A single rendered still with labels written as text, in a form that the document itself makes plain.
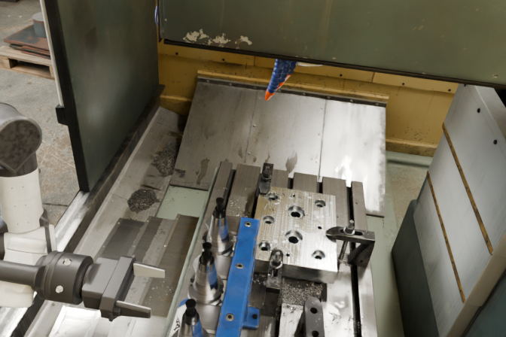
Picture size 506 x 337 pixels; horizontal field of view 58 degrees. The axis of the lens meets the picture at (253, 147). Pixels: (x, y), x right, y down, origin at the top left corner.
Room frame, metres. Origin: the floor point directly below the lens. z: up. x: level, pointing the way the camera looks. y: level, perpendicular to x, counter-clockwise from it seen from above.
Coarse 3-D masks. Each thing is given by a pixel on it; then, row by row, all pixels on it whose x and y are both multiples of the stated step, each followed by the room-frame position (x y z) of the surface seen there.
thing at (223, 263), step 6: (198, 258) 0.57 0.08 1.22; (216, 258) 0.57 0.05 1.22; (222, 258) 0.57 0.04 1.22; (228, 258) 0.57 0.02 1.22; (216, 264) 0.56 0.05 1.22; (222, 264) 0.56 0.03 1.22; (228, 264) 0.56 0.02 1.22; (216, 270) 0.54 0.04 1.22; (222, 270) 0.55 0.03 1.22; (228, 270) 0.55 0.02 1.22; (222, 276) 0.53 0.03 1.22
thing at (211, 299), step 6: (192, 276) 0.52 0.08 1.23; (192, 282) 0.51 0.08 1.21; (222, 282) 0.51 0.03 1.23; (192, 288) 0.49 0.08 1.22; (222, 288) 0.51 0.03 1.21; (192, 294) 0.48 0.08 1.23; (198, 294) 0.48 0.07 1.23; (216, 294) 0.49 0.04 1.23; (198, 300) 0.47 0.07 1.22; (204, 300) 0.47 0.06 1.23; (210, 300) 0.47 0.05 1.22; (216, 300) 0.48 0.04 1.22
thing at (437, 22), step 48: (192, 0) 0.59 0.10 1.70; (240, 0) 0.58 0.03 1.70; (288, 0) 0.58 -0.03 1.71; (336, 0) 0.57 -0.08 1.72; (384, 0) 0.57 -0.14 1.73; (432, 0) 0.57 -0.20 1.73; (480, 0) 0.56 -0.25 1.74; (240, 48) 0.58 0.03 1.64; (288, 48) 0.58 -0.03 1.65; (336, 48) 0.57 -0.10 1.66; (384, 48) 0.57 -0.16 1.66; (432, 48) 0.56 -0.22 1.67; (480, 48) 0.56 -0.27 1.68
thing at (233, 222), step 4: (228, 216) 0.69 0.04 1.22; (232, 216) 0.69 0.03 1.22; (236, 216) 0.69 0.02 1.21; (208, 220) 0.67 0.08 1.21; (228, 220) 0.67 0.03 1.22; (232, 220) 0.67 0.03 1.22; (236, 220) 0.68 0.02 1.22; (208, 224) 0.66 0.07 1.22; (228, 224) 0.66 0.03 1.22; (232, 224) 0.66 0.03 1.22; (236, 224) 0.66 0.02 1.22; (208, 228) 0.65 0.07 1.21; (228, 228) 0.65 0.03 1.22; (232, 228) 0.65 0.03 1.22; (236, 228) 0.65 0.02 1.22; (232, 232) 0.64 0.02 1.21; (236, 232) 0.64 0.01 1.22
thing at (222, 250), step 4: (204, 232) 0.62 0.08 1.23; (204, 236) 0.62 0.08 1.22; (232, 236) 0.62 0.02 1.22; (204, 240) 0.62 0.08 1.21; (228, 244) 0.60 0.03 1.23; (232, 244) 0.60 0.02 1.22; (212, 248) 0.59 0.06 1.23; (216, 248) 0.59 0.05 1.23; (220, 248) 0.59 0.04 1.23; (224, 248) 0.59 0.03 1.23; (228, 248) 0.59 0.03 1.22; (232, 248) 0.61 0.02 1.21; (212, 252) 0.58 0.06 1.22; (216, 252) 0.58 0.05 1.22; (220, 252) 0.58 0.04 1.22; (224, 252) 0.59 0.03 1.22; (228, 252) 0.60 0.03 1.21; (228, 256) 0.59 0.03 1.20
